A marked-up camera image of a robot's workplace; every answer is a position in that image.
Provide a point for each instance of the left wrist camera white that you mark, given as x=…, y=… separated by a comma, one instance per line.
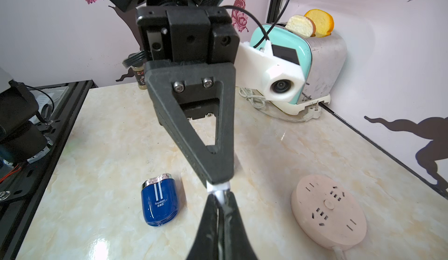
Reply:
x=277, y=79

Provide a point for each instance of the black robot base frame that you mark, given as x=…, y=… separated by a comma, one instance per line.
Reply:
x=35, y=125

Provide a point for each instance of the blue electric shaver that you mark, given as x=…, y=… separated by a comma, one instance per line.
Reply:
x=160, y=202

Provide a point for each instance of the yellow bread slice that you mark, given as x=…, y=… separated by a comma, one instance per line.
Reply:
x=323, y=21

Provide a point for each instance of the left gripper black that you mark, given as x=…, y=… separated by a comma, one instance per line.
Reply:
x=195, y=103

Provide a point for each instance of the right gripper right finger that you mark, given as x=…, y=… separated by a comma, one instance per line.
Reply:
x=235, y=242

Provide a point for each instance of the white bread slice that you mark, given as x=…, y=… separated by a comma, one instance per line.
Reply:
x=301, y=25

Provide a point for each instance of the small yellow bottle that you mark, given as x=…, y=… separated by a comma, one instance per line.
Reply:
x=139, y=76

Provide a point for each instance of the mint green toaster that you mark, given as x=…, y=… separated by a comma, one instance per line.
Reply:
x=321, y=59

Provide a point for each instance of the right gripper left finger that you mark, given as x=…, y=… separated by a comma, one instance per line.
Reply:
x=205, y=245

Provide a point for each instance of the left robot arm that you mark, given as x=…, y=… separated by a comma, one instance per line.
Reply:
x=189, y=48

